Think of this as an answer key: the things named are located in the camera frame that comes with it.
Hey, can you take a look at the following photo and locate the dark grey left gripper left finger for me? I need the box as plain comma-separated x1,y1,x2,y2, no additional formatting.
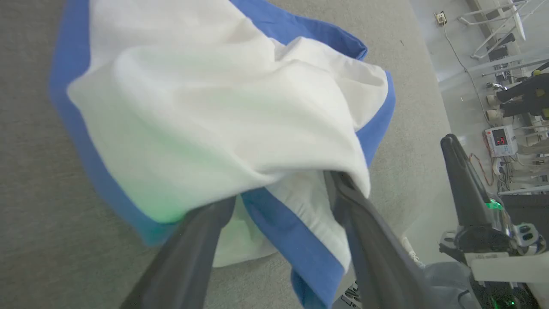
120,195,237,309

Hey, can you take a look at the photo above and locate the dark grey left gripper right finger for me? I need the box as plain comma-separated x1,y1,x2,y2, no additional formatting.
323,170,434,309

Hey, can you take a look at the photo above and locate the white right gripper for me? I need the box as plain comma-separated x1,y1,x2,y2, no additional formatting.
439,134,549,284

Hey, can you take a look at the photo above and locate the white and blue garment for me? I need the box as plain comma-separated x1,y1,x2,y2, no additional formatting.
48,0,396,309

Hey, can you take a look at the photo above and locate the white power meter red display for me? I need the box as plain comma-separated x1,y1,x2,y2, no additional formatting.
485,125,519,158

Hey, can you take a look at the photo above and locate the black machine with yellow parts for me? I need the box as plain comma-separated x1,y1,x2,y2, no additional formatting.
497,62,549,120

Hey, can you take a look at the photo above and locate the grey fabric sofa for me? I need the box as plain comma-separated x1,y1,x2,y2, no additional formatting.
0,0,457,309

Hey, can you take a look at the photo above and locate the white metal rack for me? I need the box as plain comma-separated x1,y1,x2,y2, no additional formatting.
456,0,529,60

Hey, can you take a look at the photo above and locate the orange cable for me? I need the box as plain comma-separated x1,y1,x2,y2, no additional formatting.
469,152,495,187

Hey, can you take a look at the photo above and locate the thin black floor cable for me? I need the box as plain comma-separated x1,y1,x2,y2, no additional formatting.
442,24,490,126

